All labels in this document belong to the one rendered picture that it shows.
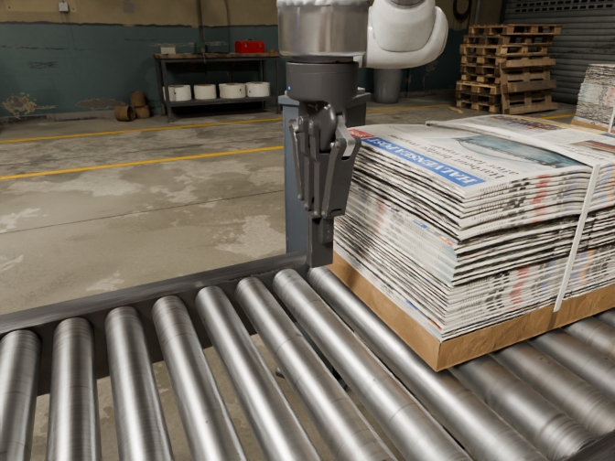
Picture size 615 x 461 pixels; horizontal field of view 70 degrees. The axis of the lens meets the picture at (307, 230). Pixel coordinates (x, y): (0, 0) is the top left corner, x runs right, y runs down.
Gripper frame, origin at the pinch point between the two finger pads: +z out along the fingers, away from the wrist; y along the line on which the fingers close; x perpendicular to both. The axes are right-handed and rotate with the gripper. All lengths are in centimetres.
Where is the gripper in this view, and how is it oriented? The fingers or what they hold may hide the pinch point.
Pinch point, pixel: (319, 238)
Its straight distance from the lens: 53.6
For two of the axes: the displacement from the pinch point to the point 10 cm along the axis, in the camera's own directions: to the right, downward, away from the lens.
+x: -9.0, 1.8, -4.0
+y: -4.3, -3.7, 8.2
